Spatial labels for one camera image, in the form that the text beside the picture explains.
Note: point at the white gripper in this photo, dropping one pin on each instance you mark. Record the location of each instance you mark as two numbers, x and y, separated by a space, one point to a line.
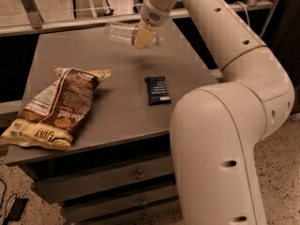
151 15

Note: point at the clear plastic water bottle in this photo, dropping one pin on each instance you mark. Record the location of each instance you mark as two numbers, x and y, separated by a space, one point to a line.
126 32

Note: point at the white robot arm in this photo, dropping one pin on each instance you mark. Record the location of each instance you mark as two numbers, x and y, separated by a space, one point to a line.
214 128

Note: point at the brown chip bag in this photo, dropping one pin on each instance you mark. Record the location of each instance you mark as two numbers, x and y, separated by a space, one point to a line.
53 117

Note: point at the dark blue snack bar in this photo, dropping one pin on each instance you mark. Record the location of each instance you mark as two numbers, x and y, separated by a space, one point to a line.
157 90

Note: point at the grey drawer cabinet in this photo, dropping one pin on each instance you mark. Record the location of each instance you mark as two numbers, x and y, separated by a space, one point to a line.
119 167

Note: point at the black device on floor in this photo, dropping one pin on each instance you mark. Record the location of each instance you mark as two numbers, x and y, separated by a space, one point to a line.
16 210

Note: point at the grey metal shelf rail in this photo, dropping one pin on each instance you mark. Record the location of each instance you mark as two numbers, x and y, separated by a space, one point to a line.
24 17

